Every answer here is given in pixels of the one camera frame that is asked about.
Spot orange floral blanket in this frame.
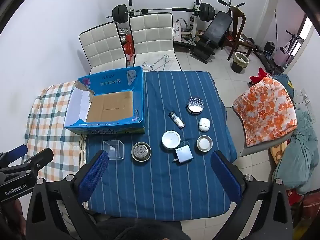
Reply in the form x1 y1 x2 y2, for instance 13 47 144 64
232 77 298 147

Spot teal cloth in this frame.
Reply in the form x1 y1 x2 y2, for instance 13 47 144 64
272 109 320 195

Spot red plastic bag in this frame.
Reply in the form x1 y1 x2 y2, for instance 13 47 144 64
122 34 134 55

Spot blue striped tablecloth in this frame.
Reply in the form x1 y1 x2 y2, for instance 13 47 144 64
85 71 237 222

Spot pink patterned bag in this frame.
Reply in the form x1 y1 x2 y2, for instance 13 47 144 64
174 22 183 42

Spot black weight bench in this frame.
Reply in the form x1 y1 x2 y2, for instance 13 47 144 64
190 0 245 64

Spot blue denim cloth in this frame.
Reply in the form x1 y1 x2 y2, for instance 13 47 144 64
272 74 295 95

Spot blue cardboard box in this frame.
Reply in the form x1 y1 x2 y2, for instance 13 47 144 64
63 66 146 135

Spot white barbell rack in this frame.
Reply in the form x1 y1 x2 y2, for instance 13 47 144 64
126 0 204 39

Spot brown wooden chair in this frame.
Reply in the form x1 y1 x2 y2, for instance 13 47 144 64
222 5 257 60

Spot small tin with white filling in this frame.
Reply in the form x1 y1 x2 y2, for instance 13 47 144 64
196 135 213 152

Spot white earbud case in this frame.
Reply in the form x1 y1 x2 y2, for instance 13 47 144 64
198 118 211 132

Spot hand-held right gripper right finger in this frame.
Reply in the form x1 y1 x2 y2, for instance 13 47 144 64
210 150 293 240

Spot wire clothes hanger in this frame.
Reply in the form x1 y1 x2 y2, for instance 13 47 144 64
153 54 173 70
142 59 163 71

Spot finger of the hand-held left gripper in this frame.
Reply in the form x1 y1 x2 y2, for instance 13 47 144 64
10 148 54 175
0 144 28 167

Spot blue-grey charger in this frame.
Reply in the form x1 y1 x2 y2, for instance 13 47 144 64
172 145 194 164

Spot black floor treadmill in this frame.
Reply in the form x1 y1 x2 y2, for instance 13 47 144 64
254 51 283 74

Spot person's left forearm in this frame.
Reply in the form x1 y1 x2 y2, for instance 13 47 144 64
0 200 27 240

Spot black round compact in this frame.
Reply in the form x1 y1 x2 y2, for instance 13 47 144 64
186 96 206 116

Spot white padded chair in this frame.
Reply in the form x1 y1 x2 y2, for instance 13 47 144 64
79 21 128 75
129 12 182 71

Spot white round jar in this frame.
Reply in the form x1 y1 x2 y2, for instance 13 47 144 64
161 130 181 151

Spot checked blanket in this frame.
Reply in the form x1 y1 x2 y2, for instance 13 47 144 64
24 81 88 183

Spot clear acrylic box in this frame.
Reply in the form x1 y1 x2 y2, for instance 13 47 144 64
103 140 125 161

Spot glittery silver lighter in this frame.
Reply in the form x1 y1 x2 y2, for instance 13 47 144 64
168 112 185 130

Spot red cloth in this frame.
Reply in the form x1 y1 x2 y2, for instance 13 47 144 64
249 68 272 85

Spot dark waste bin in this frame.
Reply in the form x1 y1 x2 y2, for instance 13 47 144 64
231 52 250 74

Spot cartoon print cloth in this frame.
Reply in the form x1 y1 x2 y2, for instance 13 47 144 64
269 142 288 170

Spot black barbell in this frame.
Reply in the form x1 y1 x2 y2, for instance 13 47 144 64
105 3 215 23

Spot metal strainer tin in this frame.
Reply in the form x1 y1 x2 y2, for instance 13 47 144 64
131 142 152 162

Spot window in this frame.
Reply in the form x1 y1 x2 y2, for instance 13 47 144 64
297 15 315 55

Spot grey chair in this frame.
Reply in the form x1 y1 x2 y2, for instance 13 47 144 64
225 106 293 157

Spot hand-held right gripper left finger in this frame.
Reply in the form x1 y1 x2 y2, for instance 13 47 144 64
25 149 110 240

